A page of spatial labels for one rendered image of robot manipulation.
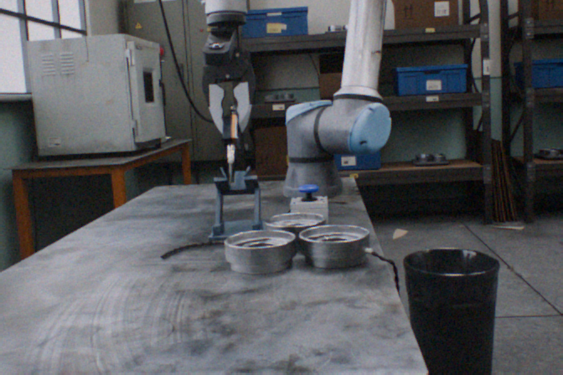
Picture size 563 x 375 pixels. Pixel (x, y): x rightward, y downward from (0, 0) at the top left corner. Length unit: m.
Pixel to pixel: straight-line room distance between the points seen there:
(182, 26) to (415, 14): 1.85
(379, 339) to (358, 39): 0.88
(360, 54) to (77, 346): 0.92
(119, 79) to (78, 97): 0.25
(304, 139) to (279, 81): 3.53
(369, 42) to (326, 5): 3.60
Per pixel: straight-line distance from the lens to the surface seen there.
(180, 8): 4.82
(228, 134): 1.01
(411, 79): 4.43
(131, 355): 0.61
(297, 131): 1.38
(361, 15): 1.37
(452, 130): 5.00
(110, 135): 3.14
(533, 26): 4.56
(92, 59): 3.16
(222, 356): 0.58
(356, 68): 1.33
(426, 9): 4.46
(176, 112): 4.78
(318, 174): 1.38
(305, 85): 4.88
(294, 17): 4.43
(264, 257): 0.80
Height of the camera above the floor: 1.05
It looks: 6 degrees down
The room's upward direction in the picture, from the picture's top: 3 degrees counter-clockwise
